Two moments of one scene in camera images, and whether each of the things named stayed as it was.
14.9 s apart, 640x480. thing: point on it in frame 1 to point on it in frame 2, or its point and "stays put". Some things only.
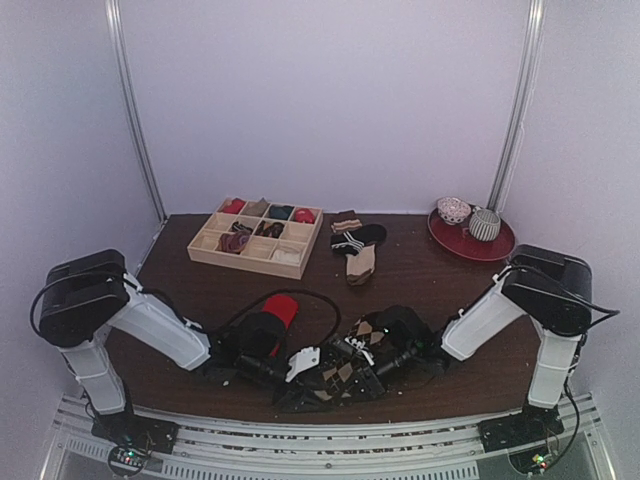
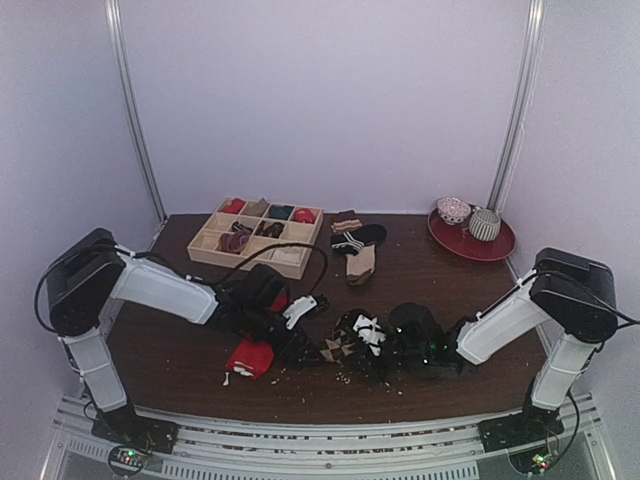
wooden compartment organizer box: x=270 y=236 stays put
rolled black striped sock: x=237 y=226 stays put
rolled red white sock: x=304 y=215 stays put
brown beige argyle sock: x=394 y=325 to x=337 y=346
